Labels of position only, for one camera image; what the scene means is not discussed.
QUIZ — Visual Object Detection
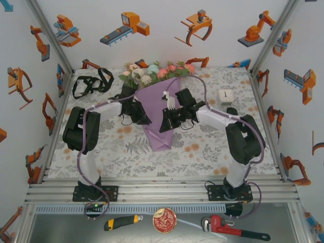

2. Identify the pink and purple wrapping paper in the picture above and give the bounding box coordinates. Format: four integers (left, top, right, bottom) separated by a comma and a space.
135, 77, 181, 152

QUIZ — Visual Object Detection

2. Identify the artificial flower bouquet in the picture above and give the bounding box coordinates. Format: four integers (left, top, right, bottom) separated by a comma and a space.
118, 60, 196, 89

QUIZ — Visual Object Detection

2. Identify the black printed ribbon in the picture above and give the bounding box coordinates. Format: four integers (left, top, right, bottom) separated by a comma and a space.
72, 67, 114, 99

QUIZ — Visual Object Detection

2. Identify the small white square clock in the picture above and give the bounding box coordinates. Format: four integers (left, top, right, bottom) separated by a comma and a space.
218, 89, 235, 106

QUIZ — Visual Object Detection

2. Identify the round red gold tin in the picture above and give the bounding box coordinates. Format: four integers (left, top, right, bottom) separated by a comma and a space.
152, 207, 177, 234

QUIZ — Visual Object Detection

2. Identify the black control board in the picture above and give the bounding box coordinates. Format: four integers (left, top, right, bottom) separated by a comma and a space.
84, 201, 106, 211
226, 202, 244, 216

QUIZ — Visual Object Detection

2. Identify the yellow black utility knife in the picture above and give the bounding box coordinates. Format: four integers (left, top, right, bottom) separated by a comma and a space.
103, 215, 144, 231

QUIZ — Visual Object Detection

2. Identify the red pipe wrench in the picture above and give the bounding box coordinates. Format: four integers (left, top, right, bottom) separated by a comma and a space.
201, 214, 271, 241

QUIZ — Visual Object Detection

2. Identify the grey metal shelf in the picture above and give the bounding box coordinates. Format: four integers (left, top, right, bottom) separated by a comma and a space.
15, 204, 312, 243

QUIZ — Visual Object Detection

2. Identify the white cable tie bundle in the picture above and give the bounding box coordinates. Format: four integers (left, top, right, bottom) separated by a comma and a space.
161, 90, 178, 109

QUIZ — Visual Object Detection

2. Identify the aluminium side rail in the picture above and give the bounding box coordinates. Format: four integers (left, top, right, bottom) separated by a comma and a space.
37, 72, 74, 184
249, 70, 288, 183

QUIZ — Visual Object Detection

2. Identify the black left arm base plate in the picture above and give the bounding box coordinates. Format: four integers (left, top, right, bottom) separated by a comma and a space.
72, 186, 119, 203

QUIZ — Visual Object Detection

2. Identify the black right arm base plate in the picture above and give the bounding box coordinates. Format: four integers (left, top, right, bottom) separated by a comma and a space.
207, 184, 253, 203

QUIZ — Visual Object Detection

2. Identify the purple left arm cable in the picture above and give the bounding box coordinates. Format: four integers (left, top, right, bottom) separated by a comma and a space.
77, 78, 141, 221

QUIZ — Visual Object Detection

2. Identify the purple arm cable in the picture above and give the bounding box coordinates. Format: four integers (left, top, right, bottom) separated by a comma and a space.
77, 78, 141, 221
166, 74, 266, 220

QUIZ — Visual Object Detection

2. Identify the aluminium frame post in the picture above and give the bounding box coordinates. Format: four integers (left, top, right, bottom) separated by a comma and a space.
26, 0, 74, 74
252, 0, 301, 73

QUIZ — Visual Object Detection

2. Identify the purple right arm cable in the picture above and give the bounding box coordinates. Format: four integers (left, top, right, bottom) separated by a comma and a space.
166, 74, 266, 220

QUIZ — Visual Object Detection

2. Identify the grey slotted cable duct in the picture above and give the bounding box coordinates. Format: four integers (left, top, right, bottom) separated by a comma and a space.
35, 204, 226, 215

